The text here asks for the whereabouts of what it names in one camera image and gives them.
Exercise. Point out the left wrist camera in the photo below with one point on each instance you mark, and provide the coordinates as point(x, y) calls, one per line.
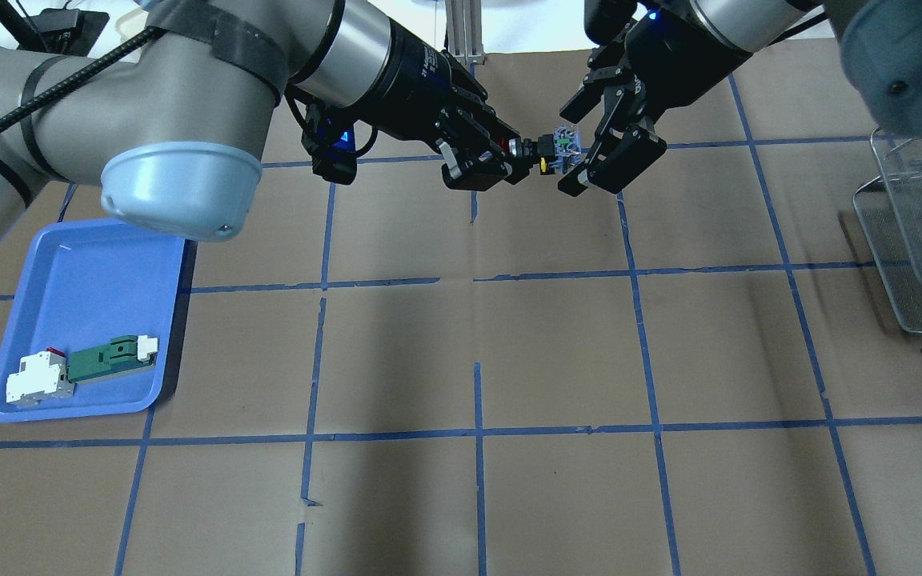
point(330, 141)

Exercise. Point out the green terminal block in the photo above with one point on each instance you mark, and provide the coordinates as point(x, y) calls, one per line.
point(121, 355)

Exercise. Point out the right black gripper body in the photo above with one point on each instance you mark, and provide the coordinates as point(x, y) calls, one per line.
point(663, 66)

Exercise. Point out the blue plastic tray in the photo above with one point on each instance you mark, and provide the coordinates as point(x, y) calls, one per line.
point(82, 284)

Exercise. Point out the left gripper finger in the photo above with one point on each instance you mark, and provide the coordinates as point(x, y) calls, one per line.
point(479, 170)
point(511, 144)

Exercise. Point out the black device on desk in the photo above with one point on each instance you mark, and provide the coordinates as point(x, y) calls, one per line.
point(68, 32)

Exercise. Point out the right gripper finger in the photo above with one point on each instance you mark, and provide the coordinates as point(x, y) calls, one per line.
point(614, 162)
point(591, 91)

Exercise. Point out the white circuit breaker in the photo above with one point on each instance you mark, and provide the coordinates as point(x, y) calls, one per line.
point(40, 376)

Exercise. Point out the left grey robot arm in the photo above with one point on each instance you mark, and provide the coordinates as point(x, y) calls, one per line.
point(171, 125)

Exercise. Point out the red push button switch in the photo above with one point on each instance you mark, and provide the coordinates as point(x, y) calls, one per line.
point(558, 152)

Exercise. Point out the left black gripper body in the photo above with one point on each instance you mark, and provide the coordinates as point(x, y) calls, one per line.
point(403, 86)

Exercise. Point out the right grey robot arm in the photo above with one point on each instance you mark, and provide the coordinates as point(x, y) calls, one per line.
point(879, 47)

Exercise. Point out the aluminium frame post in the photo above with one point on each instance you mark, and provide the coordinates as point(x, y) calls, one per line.
point(464, 32)

